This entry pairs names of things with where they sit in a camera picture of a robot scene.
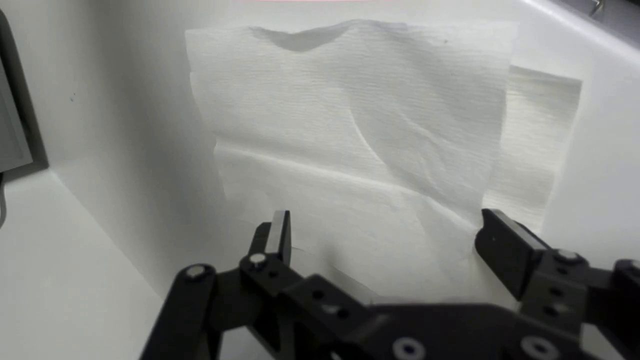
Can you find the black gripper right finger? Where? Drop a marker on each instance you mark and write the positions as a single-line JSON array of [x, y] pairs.
[[552, 281]]

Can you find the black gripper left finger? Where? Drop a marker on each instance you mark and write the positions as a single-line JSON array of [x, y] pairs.
[[267, 293]]

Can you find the silver microwave oven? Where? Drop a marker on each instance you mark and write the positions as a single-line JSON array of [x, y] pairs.
[[12, 127]]

